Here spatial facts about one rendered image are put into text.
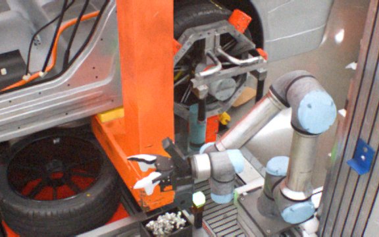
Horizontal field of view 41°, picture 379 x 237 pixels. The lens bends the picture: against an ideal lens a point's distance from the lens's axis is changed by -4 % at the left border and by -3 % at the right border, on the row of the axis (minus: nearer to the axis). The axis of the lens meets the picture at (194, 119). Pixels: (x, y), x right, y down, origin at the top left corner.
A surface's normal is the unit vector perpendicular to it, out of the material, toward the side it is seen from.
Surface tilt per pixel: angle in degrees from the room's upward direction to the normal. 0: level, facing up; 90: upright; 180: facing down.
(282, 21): 90
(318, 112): 83
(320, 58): 0
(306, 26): 90
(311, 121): 83
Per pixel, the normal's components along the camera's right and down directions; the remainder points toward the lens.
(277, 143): 0.02, -0.79
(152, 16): 0.49, 0.53
